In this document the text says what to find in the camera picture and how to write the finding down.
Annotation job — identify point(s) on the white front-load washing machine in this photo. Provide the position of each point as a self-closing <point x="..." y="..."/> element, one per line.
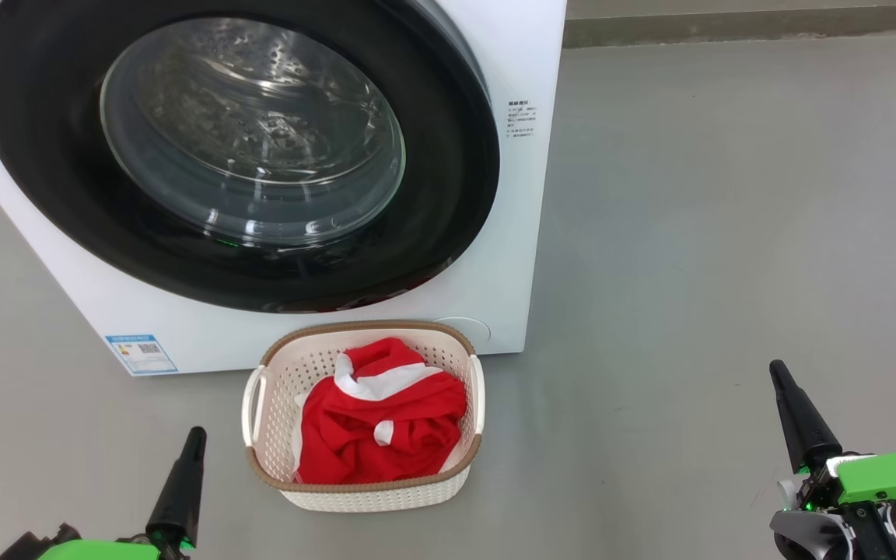
<point x="510" y="233"/>

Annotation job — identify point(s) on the red and white garment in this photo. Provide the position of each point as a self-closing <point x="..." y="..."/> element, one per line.
<point x="386" y="420"/>

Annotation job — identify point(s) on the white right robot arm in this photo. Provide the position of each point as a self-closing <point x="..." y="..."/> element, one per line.
<point x="813" y="533"/>

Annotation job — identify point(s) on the round white filter cover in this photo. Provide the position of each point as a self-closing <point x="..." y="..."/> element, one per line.
<point x="467" y="330"/>

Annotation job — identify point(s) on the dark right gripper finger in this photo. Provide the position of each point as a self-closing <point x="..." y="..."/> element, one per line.
<point x="794" y="443"/>
<point x="815" y="439"/>

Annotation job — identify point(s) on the dark round washer door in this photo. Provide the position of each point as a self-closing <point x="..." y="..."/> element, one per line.
<point x="43" y="155"/>

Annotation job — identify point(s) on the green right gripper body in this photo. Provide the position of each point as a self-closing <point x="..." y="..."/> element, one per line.
<point x="891" y="476"/>

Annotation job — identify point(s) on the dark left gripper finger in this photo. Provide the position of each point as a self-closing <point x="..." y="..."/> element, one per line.
<point x="191" y="505"/>
<point x="168" y="505"/>

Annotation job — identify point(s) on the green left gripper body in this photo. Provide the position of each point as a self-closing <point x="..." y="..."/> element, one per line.
<point x="106" y="551"/>

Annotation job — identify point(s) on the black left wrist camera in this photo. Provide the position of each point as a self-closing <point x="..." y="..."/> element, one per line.
<point x="43" y="540"/>

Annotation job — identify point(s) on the blue energy label sticker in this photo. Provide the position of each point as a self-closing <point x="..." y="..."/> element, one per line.
<point x="141" y="354"/>

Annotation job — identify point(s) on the cream perforated laundry basket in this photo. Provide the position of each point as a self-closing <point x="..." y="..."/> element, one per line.
<point x="285" y="389"/>

